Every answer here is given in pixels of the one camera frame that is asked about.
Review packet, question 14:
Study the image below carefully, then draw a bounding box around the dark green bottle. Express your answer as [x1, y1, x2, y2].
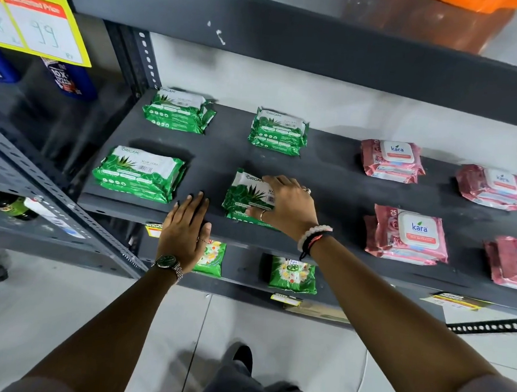
[0, 187, 41, 222]

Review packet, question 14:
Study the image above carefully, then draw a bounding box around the pink rose wet wipes pack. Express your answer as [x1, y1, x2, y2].
[481, 234, 517, 293]
[359, 138, 428, 185]
[454, 163, 517, 212]
[361, 203, 452, 268]

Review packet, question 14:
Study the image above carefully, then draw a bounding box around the yellow price sign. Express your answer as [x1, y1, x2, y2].
[0, 0, 97, 68]

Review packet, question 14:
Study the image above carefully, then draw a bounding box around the person's right hand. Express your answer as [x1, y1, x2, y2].
[243, 173, 323, 243]

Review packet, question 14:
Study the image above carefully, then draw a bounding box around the white bead bracelet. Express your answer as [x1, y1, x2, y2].
[297, 223, 334, 255]

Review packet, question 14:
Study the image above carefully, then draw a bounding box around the person's dark shoe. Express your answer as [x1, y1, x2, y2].
[221, 341, 255, 376]

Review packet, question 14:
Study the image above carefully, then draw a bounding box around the blue bottle with dark label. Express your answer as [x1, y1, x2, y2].
[38, 56, 101, 102]

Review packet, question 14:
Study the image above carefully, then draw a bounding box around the black and red cord bracelet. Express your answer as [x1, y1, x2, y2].
[299, 231, 328, 262]

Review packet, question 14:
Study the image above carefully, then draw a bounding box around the grey metal shelving rack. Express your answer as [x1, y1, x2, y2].
[36, 0, 517, 341]

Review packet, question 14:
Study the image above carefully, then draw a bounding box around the person's right forearm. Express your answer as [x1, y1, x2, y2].
[301, 235, 511, 392]

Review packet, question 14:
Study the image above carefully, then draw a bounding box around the grey slotted metal rack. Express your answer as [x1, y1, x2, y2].
[0, 8, 166, 280]

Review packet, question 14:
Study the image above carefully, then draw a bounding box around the brown translucent container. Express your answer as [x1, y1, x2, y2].
[338, 0, 517, 58]

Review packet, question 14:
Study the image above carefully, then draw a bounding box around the person's left hand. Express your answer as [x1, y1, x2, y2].
[156, 189, 214, 274]

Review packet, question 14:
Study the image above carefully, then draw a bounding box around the person's left forearm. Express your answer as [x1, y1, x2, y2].
[19, 254, 184, 392]

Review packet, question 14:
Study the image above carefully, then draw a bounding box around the silver green-faced wrist watch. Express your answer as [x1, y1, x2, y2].
[151, 253, 185, 284]

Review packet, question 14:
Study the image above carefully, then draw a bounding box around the green floral wet wipes pack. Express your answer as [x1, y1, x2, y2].
[191, 238, 228, 279]
[268, 255, 320, 296]

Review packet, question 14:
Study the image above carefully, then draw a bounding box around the green aloe wet wipes pack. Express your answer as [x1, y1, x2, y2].
[246, 106, 311, 158]
[140, 85, 218, 135]
[90, 143, 188, 205]
[220, 167, 284, 229]

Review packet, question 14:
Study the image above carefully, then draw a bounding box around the orange plastic lid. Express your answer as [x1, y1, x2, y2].
[423, 0, 517, 16]

